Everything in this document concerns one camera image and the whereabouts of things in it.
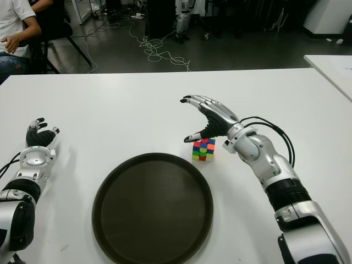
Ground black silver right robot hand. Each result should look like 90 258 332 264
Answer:
180 95 245 144

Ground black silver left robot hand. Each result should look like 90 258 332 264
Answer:
26 117 62 149

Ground multicoloured Rubik's cube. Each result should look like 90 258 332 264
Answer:
191 136 216 162

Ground dark brown round plate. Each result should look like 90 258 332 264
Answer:
91 152 215 264

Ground silver humanoid robot legs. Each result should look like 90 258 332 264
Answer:
175 0 196 44

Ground black chair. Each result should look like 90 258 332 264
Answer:
24 0 93 74

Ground black floor cabinet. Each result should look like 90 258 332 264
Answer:
147 0 177 38

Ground white side table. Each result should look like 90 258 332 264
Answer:
303 54 352 102

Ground seated person white shirt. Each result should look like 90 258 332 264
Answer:
0 0 42 83

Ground white cabinet black base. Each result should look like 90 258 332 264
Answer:
302 0 352 39

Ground black left arm cable bundle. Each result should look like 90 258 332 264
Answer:
0 152 21 177

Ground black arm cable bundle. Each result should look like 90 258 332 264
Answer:
0 152 21 177
240 117 295 168

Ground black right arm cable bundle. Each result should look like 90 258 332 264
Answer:
240 117 295 168

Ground tangled white floor cable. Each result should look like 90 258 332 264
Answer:
129 16 192 73

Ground thin white floor cable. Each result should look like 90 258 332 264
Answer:
82 16 130 73

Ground white metal folding frame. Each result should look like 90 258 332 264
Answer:
271 7 289 32

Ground white frame display cabinet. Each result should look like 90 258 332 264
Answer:
64 0 93 25

